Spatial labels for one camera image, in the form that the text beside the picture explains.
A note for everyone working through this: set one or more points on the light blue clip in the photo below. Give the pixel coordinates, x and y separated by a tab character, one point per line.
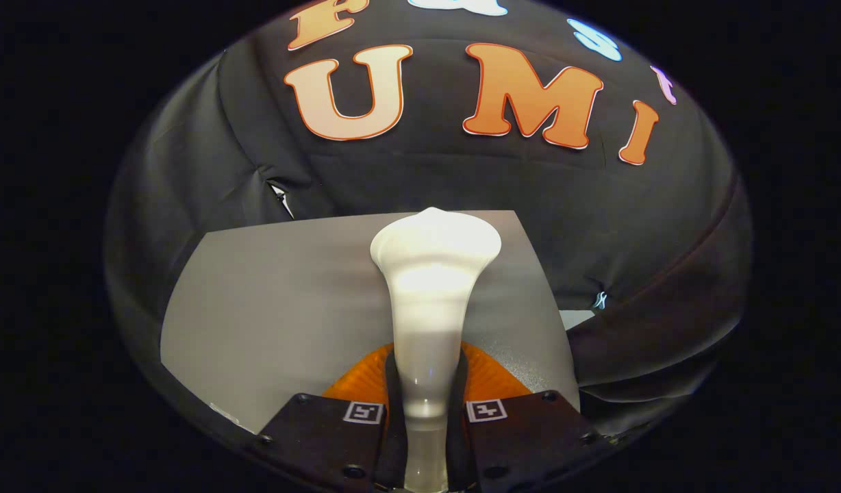
600	299

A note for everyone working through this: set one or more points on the grey drawer cabinet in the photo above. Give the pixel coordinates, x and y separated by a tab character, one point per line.
270	308

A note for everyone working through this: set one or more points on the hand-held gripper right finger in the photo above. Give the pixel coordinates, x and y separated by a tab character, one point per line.
523	438

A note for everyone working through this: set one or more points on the white garment steamer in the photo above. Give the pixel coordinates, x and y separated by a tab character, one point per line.
431	308

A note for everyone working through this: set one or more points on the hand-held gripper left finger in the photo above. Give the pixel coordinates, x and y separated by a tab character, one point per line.
318	438

